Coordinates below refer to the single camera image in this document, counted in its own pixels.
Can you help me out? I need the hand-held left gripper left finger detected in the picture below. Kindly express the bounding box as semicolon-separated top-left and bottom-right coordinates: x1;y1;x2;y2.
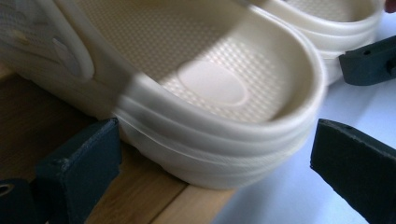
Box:
35;117;123;224

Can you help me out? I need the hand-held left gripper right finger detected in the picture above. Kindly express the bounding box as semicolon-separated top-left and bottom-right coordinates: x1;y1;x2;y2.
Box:
309;118;396;224

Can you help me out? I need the cream foam clog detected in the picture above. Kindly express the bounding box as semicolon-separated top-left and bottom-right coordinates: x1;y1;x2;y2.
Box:
0;0;329;191
248;0;386;86

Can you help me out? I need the three-tier wooden shoe rack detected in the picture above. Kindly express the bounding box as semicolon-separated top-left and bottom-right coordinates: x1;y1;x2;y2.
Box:
0;62;236;224

